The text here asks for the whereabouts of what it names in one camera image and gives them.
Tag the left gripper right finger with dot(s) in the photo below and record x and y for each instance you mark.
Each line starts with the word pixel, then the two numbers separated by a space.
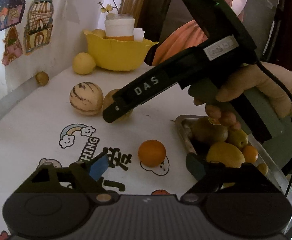
pixel 211 176

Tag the folded white paper piece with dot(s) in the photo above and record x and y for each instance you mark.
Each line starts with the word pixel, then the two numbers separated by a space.
pixel 138 34

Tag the white printed table mat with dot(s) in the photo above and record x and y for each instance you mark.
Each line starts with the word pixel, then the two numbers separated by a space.
pixel 45 127

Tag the girl in orange dress painting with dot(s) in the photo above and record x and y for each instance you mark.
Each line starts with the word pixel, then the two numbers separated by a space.
pixel 256 15

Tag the yellow fruit in bowl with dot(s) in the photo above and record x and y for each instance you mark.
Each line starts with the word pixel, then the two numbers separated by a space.
pixel 99 32

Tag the small yellow lemon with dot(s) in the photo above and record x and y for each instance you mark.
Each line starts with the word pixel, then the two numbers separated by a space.
pixel 83 64

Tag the white and orange jar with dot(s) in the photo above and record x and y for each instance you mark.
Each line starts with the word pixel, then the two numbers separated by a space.
pixel 120 27

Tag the brown kiwi with sticker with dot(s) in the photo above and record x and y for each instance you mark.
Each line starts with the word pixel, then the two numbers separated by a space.
pixel 204 131

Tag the green yellow apple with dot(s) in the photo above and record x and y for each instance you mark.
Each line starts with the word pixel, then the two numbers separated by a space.
pixel 237 138

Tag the metal tray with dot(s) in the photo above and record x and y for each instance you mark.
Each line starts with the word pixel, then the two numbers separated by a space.
pixel 275 175

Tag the yellow pear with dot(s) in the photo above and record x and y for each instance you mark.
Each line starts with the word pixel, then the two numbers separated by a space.
pixel 225 153

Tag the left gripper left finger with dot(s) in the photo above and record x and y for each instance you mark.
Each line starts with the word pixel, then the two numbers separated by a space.
pixel 86 174

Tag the brownish striped melon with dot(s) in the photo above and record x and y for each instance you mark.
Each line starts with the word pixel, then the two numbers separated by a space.
pixel 108 100

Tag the small brown round fruit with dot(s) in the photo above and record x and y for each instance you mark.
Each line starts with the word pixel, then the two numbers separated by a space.
pixel 263 168

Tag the yellow plastic bowl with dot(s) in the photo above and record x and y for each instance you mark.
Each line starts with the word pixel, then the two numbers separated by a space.
pixel 115 55

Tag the orange tangerine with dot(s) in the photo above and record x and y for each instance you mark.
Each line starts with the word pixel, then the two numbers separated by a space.
pixel 151 153
pixel 250 154

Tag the yellow flower sprig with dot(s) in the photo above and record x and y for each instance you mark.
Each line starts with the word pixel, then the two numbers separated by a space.
pixel 109 8

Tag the houses drawing paper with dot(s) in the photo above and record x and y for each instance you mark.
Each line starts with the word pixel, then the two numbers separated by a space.
pixel 40 35

